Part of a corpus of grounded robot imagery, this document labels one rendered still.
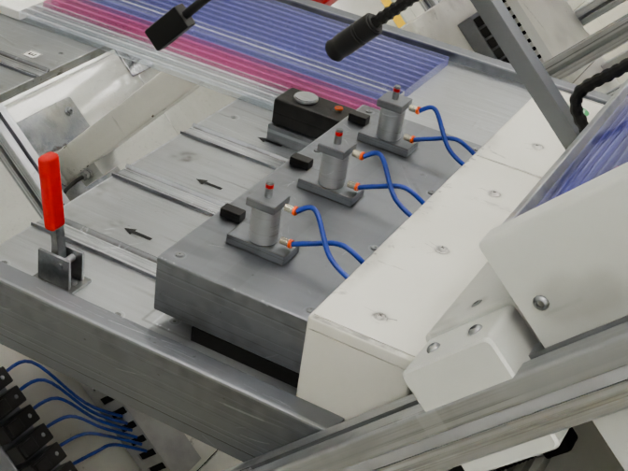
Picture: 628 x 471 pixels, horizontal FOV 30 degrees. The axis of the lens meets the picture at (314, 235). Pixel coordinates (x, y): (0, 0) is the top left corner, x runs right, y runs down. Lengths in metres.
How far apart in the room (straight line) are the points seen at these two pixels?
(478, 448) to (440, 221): 0.26
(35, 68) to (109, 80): 1.31
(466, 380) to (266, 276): 0.23
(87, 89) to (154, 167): 1.44
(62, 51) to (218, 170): 0.29
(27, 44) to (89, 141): 0.96
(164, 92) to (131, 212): 1.11
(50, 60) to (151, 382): 0.52
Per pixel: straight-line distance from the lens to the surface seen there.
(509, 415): 0.67
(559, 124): 0.91
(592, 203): 0.62
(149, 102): 2.15
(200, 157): 1.12
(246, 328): 0.84
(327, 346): 0.78
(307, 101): 1.13
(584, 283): 0.64
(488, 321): 0.68
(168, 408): 0.87
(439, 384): 0.68
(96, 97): 2.53
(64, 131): 2.42
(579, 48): 2.15
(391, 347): 0.77
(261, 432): 0.83
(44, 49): 1.32
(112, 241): 0.98
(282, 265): 0.86
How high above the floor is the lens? 1.73
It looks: 38 degrees down
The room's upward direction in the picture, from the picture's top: 61 degrees clockwise
